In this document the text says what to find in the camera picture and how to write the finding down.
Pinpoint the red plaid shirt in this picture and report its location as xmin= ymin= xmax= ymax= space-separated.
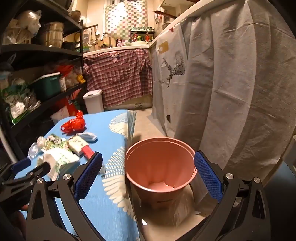
xmin=83 ymin=50 xmax=153 ymax=107

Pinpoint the green and white packet bag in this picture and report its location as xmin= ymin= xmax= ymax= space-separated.
xmin=1 ymin=85 xmax=30 ymax=126

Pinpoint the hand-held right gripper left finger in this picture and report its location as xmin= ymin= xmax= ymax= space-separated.
xmin=25 ymin=152 xmax=103 ymax=241

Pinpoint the grey cloth cover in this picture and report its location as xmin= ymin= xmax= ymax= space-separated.
xmin=173 ymin=0 xmax=294 ymax=183

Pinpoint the red and white sack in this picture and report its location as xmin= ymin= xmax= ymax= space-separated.
xmin=50 ymin=97 xmax=79 ymax=123

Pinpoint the green storage box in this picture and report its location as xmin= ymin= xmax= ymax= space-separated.
xmin=31 ymin=72 xmax=62 ymax=101

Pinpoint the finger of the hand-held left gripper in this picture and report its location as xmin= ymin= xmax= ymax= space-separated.
xmin=1 ymin=162 xmax=51 ymax=194
xmin=0 ymin=158 xmax=32 ymax=180

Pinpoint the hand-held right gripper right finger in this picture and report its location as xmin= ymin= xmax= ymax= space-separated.
xmin=192 ymin=150 xmax=271 ymax=241

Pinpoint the checkered window curtain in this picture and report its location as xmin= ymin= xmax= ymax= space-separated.
xmin=104 ymin=0 xmax=148 ymax=43

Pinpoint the pink plastic bin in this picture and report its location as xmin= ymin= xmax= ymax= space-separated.
xmin=125 ymin=137 xmax=198 ymax=205

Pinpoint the condiment rack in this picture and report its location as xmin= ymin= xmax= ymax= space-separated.
xmin=131 ymin=27 xmax=155 ymax=42

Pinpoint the red plastic bag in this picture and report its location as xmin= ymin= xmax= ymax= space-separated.
xmin=61 ymin=110 xmax=87 ymax=135

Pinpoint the wooden bucket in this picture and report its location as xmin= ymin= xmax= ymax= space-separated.
xmin=44 ymin=22 xmax=64 ymax=48

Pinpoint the orange plastic bag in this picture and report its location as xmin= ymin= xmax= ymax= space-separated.
xmin=58 ymin=65 xmax=74 ymax=75

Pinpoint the white deer print cloth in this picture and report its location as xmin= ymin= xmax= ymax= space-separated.
xmin=151 ymin=17 xmax=192 ymax=137

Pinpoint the white kitchen counter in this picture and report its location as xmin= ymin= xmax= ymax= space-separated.
xmin=83 ymin=44 xmax=153 ymax=56

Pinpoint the blue patterned tablecloth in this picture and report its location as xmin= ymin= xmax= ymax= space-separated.
xmin=14 ymin=110 xmax=141 ymax=241

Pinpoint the black shelf rack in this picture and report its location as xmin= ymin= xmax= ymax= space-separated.
xmin=0 ymin=0 xmax=87 ymax=160

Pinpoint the green printed packet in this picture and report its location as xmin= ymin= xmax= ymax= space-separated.
xmin=45 ymin=134 xmax=70 ymax=151

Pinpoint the white pedal bin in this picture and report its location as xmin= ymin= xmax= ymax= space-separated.
xmin=83 ymin=89 xmax=104 ymax=114

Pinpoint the white and red packet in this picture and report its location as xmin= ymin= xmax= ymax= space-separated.
xmin=67 ymin=136 xmax=94 ymax=159

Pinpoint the person's left hand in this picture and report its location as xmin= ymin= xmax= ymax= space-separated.
xmin=10 ymin=203 xmax=30 ymax=240

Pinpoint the blue face mask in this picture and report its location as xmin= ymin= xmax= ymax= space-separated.
xmin=76 ymin=132 xmax=98 ymax=143

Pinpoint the white plastic bag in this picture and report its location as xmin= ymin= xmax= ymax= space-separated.
xmin=17 ymin=10 xmax=42 ymax=36

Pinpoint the clear plastic wrap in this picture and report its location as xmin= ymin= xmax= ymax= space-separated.
xmin=28 ymin=136 xmax=47 ymax=159

